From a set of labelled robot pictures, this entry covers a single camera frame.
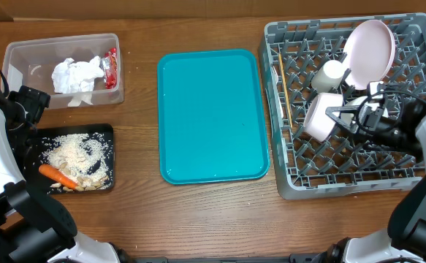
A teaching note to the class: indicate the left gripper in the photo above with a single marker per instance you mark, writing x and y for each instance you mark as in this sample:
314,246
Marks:
32,98

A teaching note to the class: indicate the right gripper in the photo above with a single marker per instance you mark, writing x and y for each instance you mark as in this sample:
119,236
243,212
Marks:
330,110

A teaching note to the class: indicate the white bowl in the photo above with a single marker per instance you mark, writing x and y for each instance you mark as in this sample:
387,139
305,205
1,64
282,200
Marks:
373,104
317,123

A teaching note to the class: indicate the white paper cup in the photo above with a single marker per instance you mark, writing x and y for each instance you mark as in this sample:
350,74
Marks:
329,76

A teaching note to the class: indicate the white napkin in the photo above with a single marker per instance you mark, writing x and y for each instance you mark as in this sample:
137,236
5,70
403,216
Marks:
70,77

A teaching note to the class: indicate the wooden skewer stick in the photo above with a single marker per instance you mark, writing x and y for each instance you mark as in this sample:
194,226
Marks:
286,96

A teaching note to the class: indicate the white plastic fork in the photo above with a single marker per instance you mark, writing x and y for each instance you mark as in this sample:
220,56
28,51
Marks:
276,79

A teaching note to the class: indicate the orange carrot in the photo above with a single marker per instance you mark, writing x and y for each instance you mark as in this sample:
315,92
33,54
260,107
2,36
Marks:
54,174

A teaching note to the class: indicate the white round plate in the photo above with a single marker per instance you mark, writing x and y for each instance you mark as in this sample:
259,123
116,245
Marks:
370,52

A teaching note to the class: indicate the rice food scraps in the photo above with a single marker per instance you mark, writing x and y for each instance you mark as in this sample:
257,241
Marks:
77,140

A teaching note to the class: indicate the red snack wrapper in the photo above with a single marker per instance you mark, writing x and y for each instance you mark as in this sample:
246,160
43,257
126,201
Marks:
109,64

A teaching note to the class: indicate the peanut food scraps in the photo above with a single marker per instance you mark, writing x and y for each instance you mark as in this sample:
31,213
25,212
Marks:
84,165

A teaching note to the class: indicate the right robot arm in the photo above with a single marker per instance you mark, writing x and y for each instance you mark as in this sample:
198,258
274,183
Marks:
404,240

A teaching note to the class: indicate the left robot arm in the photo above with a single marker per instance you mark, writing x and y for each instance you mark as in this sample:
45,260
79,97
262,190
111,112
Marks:
35,227

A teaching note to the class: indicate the grey dishwasher rack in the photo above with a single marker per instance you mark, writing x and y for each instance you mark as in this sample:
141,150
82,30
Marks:
306,168

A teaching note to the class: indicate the clear plastic bin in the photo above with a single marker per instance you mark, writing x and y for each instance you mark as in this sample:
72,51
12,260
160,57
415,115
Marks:
31,63

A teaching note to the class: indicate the black plastic tray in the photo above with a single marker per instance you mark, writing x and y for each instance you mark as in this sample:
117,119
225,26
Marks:
33,161

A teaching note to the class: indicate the teal serving tray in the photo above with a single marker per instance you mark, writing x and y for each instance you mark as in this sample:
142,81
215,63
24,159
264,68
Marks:
211,117

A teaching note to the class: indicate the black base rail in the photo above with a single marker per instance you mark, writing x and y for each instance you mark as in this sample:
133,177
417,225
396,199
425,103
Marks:
293,258

